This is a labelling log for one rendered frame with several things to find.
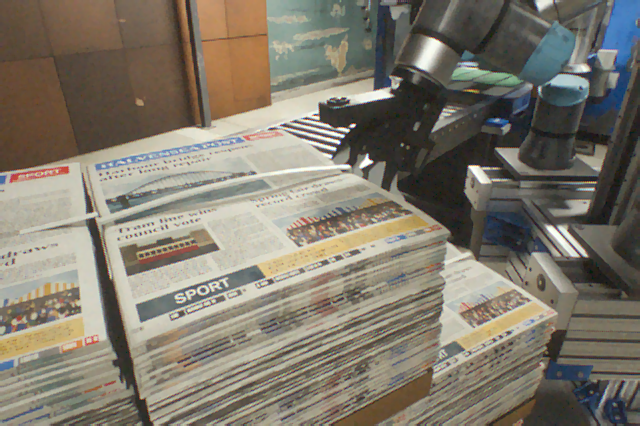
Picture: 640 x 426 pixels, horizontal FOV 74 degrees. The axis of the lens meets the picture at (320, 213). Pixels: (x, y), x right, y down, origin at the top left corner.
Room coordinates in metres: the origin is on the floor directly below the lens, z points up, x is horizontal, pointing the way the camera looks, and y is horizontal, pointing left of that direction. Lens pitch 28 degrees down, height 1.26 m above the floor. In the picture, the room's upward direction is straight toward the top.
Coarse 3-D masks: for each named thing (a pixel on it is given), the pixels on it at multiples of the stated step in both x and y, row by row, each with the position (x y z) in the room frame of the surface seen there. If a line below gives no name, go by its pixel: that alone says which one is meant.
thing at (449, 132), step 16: (496, 96) 2.09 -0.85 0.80; (464, 112) 1.79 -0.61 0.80; (480, 112) 1.87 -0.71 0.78; (496, 112) 2.06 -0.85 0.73; (448, 128) 1.62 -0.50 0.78; (464, 128) 1.76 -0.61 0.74; (480, 128) 1.91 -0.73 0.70; (448, 144) 1.64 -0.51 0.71; (368, 160) 1.22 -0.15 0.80; (400, 176) 1.35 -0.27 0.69
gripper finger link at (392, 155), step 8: (392, 144) 0.51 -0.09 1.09; (384, 152) 0.51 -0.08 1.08; (392, 152) 0.50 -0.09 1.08; (400, 152) 0.51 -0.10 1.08; (384, 160) 0.50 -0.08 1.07; (392, 160) 0.49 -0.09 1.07; (400, 160) 0.50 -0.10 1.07; (392, 168) 0.49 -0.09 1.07; (384, 176) 0.49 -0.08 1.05; (392, 176) 0.49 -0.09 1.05; (384, 184) 0.48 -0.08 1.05
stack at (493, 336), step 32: (448, 256) 0.66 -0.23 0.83; (448, 288) 0.56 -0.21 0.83; (480, 288) 0.56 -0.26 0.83; (512, 288) 0.56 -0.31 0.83; (448, 320) 0.48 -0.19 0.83; (480, 320) 0.48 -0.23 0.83; (512, 320) 0.48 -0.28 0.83; (544, 320) 0.48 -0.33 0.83; (448, 352) 0.42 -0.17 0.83; (480, 352) 0.42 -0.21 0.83; (512, 352) 0.45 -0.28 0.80; (544, 352) 0.50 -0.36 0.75; (448, 384) 0.39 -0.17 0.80; (480, 384) 0.42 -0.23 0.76; (512, 384) 0.46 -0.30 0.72; (416, 416) 0.36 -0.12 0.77; (448, 416) 0.40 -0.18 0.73; (480, 416) 0.43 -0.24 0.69
